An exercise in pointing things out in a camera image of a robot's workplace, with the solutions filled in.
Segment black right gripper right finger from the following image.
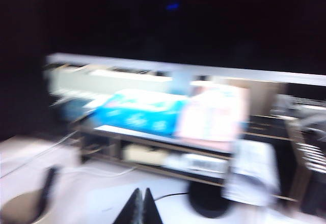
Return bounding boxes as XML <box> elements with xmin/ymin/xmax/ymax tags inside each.
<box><xmin>143</xmin><ymin>187</ymin><xmax>164</xmax><ymax>224</ymax></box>

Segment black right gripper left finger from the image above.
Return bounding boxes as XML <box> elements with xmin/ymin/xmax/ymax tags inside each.
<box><xmin>114</xmin><ymin>187</ymin><xmax>144</xmax><ymax>224</ymax></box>

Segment thick black marker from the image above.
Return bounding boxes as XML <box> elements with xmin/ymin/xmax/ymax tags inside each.
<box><xmin>37</xmin><ymin>166</ymin><xmax>60</xmax><ymax>218</ymax></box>

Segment beige paper cup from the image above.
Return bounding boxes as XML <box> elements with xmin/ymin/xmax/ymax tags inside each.
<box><xmin>0</xmin><ymin>189</ymin><xmax>61</xmax><ymax>224</ymax></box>

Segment flat white box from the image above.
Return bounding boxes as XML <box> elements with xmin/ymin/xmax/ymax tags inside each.
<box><xmin>162</xmin><ymin>155</ymin><xmax>227</xmax><ymax>177</ymax></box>

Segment beige cardboard box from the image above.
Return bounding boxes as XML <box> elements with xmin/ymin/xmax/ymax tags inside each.
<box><xmin>122</xmin><ymin>144</ymin><xmax>169</xmax><ymax>165</ymax></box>

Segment black round stand base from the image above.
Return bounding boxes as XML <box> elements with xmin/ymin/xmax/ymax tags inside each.
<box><xmin>187</xmin><ymin>179</ymin><xmax>231</xmax><ymax>218</ymax></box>

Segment white multiport charger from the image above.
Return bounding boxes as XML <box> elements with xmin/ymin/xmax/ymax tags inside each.
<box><xmin>182</xmin><ymin>152</ymin><xmax>231</xmax><ymax>171</ymax></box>

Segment blue wet wipes pack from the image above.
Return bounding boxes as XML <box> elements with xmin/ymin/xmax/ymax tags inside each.
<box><xmin>93</xmin><ymin>89</ymin><xmax>191</xmax><ymax>137</ymax></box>

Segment rolled printed papers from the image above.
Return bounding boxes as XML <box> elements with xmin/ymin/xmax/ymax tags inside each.
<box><xmin>224</xmin><ymin>139</ymin><xmax>281</xmax><ymax>207</ymax></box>

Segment pink tissue pack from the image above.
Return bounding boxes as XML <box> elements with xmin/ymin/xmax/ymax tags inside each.
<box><xmin>175</xmin><ymin>85</ymin><xmax>249</xmax><ymax>143</ymax></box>

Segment white monitor stand column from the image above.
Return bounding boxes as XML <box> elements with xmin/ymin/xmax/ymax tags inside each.
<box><xmin>169</xmin><ymin>70</ymin><xmax>192</xmax><ymax>96</ymax></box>

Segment white office partition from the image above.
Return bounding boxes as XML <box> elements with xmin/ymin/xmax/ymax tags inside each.
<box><xmin>48</xmin><ymin>66</ymin><xmax>171</xmax><ymax>100</ymax></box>

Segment wooden desk shelf organizer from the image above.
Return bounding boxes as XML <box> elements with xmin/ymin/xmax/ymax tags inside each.
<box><xmin>73</xmin><ymin>122</ymin><xmax>314</xmax><ymax>204</ymax></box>

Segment plain black monitor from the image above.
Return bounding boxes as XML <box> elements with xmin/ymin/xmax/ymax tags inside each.
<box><xmin>0</xmin><ymin>0</ymin><xmax>49</xmax><ymax>141</ymax></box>

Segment large black silver-edged monitor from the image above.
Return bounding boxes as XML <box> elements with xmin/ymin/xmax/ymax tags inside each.
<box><xmin>45</xmin><ymin>0</ymin><xmax>326</xmax><ymax>86</ymax></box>

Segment black cable with plug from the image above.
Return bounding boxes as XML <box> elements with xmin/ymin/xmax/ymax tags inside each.
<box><xmin>154</xmin><ymin>192</ymin><xmax>191</xmax><ymax>201</ymax></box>

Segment white charging cable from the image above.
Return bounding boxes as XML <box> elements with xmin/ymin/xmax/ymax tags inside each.
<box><xmin>0</xmin><ymin>129</ymin><xmax>135</xmax><ymax>179</ymax></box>

